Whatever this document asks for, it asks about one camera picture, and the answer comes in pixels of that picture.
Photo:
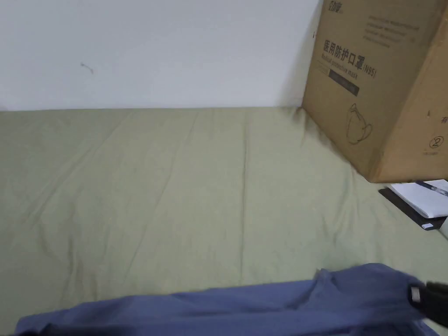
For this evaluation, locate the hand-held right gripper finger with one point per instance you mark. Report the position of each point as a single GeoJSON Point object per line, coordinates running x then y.
{"type": "Point", "coordinates": [428, 297]}

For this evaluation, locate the blue shirt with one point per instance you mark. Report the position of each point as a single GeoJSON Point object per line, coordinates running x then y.
{"type": "Point", "coordinates": [266, 308]}

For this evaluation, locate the black notebook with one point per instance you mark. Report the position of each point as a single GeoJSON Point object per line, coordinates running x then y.
{"type": "Point", "coordinates": [402, 206]}

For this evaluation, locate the white paper sheets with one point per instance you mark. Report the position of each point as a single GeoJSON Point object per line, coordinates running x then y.
{"type": "Point", "coordinates": [423, 199]}

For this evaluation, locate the dark blue pen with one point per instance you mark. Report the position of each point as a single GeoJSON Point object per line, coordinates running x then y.
{"type": "Point", "coordinates": [432, 188]}

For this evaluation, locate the brown cardboard carton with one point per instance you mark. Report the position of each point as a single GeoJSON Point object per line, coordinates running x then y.
{"type": "Point", "coordinates": [378, 87]}

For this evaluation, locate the bed with pale green sheet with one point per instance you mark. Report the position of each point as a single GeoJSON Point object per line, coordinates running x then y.
{"type": "Point", "coordinates": [168, 196]}

